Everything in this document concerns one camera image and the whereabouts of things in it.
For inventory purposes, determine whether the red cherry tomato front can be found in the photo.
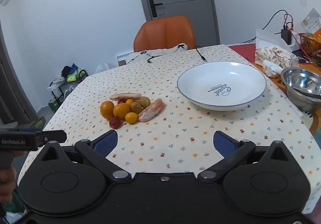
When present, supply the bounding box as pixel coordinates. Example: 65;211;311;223
109;117;121;129

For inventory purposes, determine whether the large orange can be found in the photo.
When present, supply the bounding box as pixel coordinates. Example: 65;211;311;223
100;101;114;120
113;103;131;120

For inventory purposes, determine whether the kiwi fruit front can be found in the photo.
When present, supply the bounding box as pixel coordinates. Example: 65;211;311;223
130;102;143;114

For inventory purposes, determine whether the kiwi fruit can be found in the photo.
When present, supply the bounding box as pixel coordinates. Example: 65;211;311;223
130;102;143;114
138;96;151;109

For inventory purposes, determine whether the kiwi fruit back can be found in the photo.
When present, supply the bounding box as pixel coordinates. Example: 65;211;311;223
138;96;151;109

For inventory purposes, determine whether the person's left hand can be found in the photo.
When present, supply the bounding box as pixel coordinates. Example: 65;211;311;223
0;151;25;203

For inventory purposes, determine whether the white plate with blue rim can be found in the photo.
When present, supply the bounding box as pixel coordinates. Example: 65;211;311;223
177;61;267;111

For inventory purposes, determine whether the black rack with clutter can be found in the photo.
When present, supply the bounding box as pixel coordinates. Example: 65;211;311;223
47;64;88;113

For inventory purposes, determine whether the clear plastic bag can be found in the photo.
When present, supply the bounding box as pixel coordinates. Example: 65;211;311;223
95;61;110;74

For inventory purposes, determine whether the crumpled white tissue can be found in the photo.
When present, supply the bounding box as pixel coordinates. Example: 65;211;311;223
262;60;283;78

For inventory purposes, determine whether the white framed board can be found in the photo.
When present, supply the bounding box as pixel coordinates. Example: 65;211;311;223
116;52;133;67

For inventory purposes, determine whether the white cushion with black letters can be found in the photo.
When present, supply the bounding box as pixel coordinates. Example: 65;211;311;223
125;43;188;65

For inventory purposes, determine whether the red orange table mat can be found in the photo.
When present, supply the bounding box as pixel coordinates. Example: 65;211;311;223
231;43;320;137

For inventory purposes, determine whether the black spoon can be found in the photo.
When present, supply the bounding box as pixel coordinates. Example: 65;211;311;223
294;88;321;100

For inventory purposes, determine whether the stainless steel bowl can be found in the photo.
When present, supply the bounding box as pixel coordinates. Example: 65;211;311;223
281;67;320;112

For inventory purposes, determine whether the nougat candy bag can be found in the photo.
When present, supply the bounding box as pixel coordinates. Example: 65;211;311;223
255;29;299;68

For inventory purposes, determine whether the black power adapter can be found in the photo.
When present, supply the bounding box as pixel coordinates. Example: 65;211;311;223
281;29;292;45

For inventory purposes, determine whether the orange chair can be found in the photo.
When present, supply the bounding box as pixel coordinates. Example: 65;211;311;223
133;15;196;52

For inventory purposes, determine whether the yellow snack pouch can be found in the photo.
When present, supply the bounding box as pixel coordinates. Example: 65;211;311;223
301;8;320;37

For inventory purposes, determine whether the black charging cable straight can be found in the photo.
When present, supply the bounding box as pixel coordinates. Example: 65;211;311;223
195;45;207;63

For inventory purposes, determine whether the orange wire basket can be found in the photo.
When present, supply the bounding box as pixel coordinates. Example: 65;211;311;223
299;33;321;67

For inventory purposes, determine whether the red cable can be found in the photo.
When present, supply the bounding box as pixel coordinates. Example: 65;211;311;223
283;12;321;71

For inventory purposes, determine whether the black power cable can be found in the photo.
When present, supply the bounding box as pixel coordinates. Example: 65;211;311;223
242;9;288;44

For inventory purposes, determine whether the black door handle lock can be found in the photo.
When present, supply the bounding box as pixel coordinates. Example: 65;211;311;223
148;0;163;18

